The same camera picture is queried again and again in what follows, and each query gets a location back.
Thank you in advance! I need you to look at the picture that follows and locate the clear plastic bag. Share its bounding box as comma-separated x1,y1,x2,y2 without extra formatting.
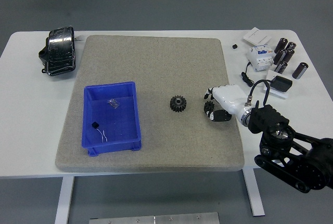
107,99,121,110

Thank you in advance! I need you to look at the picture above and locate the grey-brown mat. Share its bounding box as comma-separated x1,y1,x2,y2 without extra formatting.
55,35,246,173

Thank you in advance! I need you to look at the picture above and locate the silver metal plate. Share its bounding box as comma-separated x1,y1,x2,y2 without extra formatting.
89,212,220,224

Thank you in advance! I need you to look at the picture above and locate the black tape-wrapped device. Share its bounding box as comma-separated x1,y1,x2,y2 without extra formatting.
38,26,77,77

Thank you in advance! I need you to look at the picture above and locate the black cube with white wires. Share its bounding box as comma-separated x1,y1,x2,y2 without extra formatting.
91,121,109,143

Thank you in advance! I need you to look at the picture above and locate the black power adapter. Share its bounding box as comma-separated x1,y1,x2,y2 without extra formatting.
270,75,293,93

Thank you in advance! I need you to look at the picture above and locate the blue plastic box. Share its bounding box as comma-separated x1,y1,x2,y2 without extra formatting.
81,81,143,157

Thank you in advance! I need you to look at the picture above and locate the white wall switch plate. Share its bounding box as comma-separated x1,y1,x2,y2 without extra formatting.
242,27,272,47

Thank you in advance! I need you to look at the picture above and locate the white table leg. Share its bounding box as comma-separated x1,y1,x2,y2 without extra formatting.
54,176,75,224
242,169,265,217

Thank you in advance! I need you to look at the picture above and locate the white flat plate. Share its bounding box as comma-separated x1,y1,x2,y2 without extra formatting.
263,69,290,99

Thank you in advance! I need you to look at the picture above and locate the white circuit breaker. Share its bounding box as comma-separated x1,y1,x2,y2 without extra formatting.
246,44,275,73

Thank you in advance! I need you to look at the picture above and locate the large black gear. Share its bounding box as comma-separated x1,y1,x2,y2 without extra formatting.
170,95,186,113

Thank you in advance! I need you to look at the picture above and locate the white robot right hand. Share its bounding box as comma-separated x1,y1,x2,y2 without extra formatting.
203,84,251,123

